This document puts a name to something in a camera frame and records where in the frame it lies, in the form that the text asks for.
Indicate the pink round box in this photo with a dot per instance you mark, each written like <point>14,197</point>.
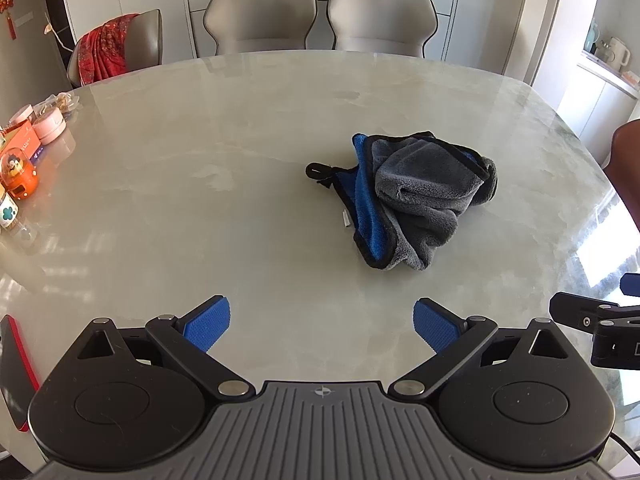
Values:
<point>50,127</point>

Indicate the orange flat box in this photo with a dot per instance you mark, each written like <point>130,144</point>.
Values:
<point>20,142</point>

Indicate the white side counter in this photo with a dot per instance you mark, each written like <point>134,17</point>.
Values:
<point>595,97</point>

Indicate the beige chair with red cloth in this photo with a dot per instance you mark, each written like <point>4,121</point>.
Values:
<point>150,35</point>

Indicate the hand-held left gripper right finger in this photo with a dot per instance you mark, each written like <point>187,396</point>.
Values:
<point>435,325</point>

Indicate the orange toy figure container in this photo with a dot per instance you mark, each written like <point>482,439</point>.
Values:
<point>17,175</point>

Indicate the pale green vase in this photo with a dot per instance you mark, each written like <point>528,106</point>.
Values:
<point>592,37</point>

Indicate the white electric kettle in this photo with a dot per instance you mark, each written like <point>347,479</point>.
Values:
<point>614,55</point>

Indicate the brown chair back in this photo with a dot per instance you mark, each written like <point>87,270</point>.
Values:
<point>627,145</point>

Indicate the clear bag of small things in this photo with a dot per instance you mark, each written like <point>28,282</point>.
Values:
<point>57,102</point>

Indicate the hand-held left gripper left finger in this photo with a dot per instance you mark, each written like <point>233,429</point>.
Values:
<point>207,322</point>

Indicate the red and black phone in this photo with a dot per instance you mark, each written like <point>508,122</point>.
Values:
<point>15,370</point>

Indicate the grey and blue towel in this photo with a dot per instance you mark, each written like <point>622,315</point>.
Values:
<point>425,185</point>

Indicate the red knot wall ornament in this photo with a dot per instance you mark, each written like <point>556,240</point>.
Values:
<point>7,2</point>

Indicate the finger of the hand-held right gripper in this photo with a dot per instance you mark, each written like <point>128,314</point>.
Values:
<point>570,310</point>
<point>631,284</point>

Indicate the beige dining chair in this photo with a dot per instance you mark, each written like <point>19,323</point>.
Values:
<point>260,15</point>
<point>382,15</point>

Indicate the pink round lid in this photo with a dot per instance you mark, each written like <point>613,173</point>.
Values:
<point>20,116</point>

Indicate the jar with green clover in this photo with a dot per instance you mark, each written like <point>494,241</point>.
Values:
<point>7,210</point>

